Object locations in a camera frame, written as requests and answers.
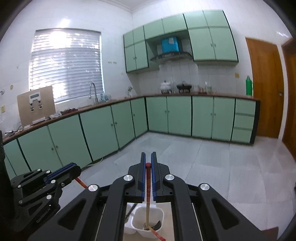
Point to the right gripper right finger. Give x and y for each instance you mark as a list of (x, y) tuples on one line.
[(199, 212)]

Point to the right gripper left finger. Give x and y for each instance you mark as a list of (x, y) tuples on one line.
[(97, 213)]

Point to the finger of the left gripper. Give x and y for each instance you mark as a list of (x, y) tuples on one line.
[(57, 184), (63, 174)]

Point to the bamboo chopstick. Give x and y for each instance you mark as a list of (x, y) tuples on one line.
[(78, 180)]

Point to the red-tipped wooden chopstick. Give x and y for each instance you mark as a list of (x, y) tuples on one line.
[(148, 194)]

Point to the metal spoon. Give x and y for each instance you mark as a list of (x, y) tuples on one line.
[(129, 212)]

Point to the black plastic spoon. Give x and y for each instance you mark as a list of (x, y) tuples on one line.
[(155, 226)]

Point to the green lower kitchen cabinets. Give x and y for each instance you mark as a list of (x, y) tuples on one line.
[(87, 135)]

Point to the green kitchen cabinets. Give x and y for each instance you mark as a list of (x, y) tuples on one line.
[(87, 135), (205, 34)]

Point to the green upper kitchen cabinets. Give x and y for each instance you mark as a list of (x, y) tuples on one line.
[(205, 34)]

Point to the white two-compartment utensil holder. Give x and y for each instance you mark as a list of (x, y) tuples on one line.
[(137, 218)]

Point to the cardboard box with device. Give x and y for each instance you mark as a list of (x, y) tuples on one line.
[(36, 105)]

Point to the white window blind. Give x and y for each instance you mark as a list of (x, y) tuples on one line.
[(69, 60)]

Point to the white cooking pot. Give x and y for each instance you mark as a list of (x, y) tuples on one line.
[(165, 87)]

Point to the black wok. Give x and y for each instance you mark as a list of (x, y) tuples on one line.
[(184, 87)]

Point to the green thermos bottle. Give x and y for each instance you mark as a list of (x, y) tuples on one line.
[(248, 83)]

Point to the black range hood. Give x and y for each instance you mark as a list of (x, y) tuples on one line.
[(172, 56)]

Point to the brown wooden door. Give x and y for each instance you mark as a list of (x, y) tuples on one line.
[(267, 76), (289, 133)]

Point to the blue box above hood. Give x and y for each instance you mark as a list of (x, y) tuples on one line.
[(171, 44)]

